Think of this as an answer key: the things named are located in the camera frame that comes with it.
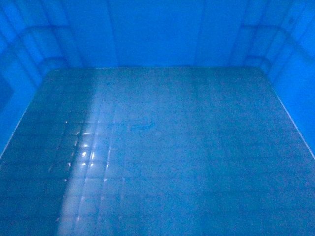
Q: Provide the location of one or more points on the large blue plastic crate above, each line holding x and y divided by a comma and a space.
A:
157, 117

